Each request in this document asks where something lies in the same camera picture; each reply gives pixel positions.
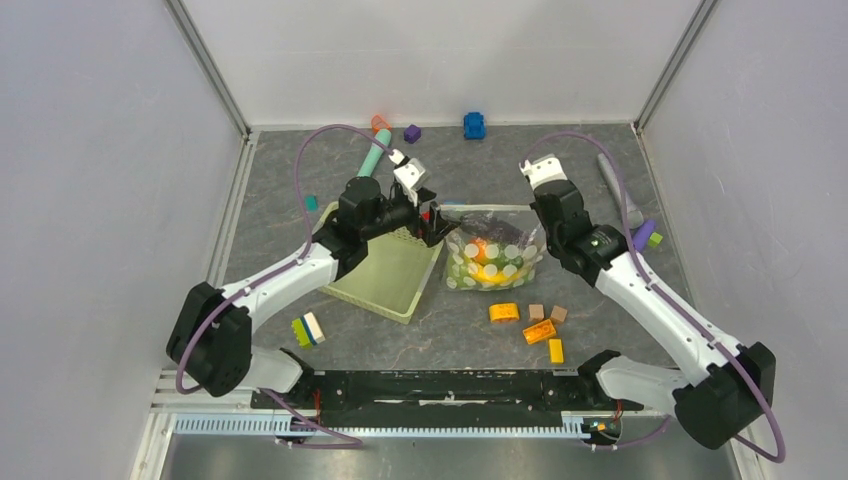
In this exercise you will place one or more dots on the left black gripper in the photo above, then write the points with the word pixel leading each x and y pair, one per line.
pixel 438 225

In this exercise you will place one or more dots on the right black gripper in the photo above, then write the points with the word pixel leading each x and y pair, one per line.
pixel 534 206

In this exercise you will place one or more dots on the green orange toy mango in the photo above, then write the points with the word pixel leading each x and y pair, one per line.
pixel 493 263

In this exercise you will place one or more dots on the clear polka dot zip bag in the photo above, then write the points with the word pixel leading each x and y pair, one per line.
pixel 533 248

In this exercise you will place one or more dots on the purple toy eggplant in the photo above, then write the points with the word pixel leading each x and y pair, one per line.
pixel 491 228

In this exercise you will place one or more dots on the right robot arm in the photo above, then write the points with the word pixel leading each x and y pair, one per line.
pixel 718 387

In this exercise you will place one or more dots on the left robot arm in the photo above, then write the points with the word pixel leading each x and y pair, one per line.
pixel 211 341

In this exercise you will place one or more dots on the grey toy microphone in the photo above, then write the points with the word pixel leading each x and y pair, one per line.
pixel 632 217

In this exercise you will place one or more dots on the purple toy cylinder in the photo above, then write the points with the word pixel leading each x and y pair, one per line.
pixel 643 234

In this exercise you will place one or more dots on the light green plastic basket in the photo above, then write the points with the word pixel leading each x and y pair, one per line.
pixel 391 280

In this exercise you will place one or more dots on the tan cube right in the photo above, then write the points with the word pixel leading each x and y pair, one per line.
pixel 558 315

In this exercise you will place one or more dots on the tan cube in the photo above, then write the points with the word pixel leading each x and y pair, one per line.
pixel 536 312
pixel 558 315

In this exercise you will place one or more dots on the tan cube left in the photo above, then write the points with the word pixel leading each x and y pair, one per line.
pixel 536 312

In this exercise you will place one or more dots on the small lime green block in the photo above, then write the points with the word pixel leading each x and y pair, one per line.
pixel 655 240

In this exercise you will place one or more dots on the purple building block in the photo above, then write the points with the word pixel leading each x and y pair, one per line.
pixel 412 134

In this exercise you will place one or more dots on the teal toy microphone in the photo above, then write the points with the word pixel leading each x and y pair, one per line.
pixel 375 153

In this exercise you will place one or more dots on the translucent orange brick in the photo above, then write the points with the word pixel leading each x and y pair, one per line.
pixel 539 332

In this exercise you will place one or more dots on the orange rounded brick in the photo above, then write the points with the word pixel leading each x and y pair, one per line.
pixel 504 313

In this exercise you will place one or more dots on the yellow brick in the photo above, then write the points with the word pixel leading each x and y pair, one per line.
pixel 556 351

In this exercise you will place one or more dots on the small teal block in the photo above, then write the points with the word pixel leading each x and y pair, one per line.
pixel 311 203

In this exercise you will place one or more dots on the green blue white block stack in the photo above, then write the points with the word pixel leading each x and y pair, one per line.
pixel 308 331

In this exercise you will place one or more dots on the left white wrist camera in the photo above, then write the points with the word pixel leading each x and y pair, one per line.
pixel 410 174

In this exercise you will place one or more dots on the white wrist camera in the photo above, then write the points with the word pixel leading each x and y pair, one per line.
pixel 543 170
pixel 410 174

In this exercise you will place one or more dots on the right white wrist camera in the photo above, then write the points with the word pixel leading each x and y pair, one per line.
pixel 543 170

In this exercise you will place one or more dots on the orange wire shape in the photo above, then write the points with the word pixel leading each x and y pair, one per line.
pixel 379 123

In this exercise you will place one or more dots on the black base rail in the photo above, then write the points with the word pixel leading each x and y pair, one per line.
pixel 448 398

